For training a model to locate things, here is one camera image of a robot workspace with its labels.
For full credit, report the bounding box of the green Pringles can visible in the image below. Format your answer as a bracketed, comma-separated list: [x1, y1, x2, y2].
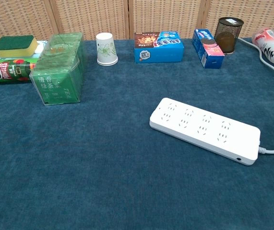
[0, 57, 39, 84]

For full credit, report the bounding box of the blue table cloth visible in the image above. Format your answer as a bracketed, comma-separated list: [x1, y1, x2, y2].
[0, 37, 274, 230]

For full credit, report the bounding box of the white power cable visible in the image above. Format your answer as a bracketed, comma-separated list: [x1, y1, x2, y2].
[237, 37, 274, 155]

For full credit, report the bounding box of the white power strip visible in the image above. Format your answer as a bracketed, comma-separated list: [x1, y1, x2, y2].
[149, 97, 262, 166]

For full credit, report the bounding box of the green yellow scrub sponge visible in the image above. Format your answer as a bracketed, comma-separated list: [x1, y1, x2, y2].
[0, 35, 38, 58]

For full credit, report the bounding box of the green tea bag box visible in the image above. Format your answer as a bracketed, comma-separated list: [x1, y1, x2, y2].
[29, 32, 84, 106]

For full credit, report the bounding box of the narrow blue Oreo box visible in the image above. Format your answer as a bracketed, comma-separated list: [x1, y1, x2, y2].
[191, 29, 225, 69]

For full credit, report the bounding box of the black mesh pen holder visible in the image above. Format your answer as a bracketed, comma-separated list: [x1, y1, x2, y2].
[214, 17, 245, 55]

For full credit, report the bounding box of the wide blue Oreo box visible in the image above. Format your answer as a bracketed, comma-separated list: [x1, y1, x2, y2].
[134, 31, 185, 64]

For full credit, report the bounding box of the woven folding screen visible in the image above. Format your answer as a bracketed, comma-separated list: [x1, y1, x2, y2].
[0, 0, 274, 43]

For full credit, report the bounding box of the white floral paper cup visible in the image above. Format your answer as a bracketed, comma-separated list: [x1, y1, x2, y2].
[95, 32, 119, 66]

